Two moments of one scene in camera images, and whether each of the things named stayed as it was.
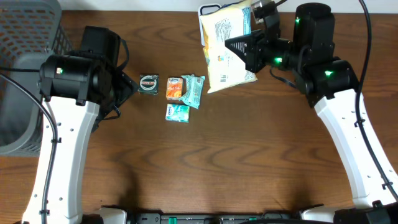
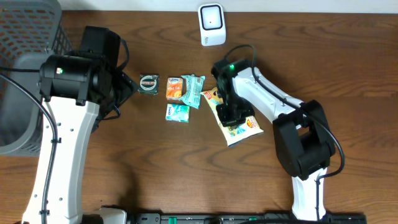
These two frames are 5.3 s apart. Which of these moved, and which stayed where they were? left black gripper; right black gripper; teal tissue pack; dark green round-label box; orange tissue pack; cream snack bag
Moved: cream snack bag; right black gripper
Stayed: teal tissue pack; dark green round-label box; left black gripper; orange tissue pack
